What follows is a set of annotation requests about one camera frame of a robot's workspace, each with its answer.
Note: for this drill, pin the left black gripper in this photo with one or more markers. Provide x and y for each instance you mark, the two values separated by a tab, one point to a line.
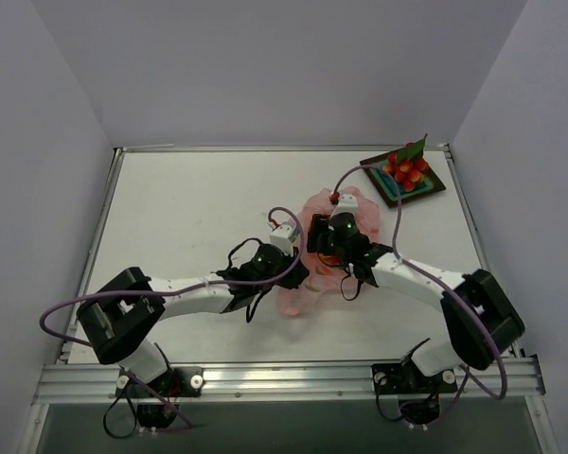
294	273

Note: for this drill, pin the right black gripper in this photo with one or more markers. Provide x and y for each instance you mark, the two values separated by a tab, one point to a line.
319	235

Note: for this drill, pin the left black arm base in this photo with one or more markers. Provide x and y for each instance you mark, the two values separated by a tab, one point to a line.
151	405

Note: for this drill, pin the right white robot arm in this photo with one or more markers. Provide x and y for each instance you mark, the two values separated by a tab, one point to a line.
481	321

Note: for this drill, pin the aluminium front rail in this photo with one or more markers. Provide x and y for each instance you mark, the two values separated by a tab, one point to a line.
223	382

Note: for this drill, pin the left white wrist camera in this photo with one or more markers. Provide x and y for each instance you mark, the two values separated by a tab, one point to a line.
284	236

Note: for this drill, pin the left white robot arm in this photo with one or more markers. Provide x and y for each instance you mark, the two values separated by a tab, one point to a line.
118	320

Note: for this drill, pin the red fake fruit bunch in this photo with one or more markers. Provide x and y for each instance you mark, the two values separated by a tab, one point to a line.
407	165

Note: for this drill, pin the brown teal square plate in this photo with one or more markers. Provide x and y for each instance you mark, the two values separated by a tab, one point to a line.
390	191

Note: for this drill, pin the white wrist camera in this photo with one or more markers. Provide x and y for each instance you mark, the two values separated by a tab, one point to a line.
344	203
284	236

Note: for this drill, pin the pink plastic bag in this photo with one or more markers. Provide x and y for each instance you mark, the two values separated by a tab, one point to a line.
323	279

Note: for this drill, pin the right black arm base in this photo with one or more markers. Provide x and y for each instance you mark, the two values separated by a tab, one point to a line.
418	396

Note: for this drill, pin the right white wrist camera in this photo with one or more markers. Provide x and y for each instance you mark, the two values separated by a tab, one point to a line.
344	203

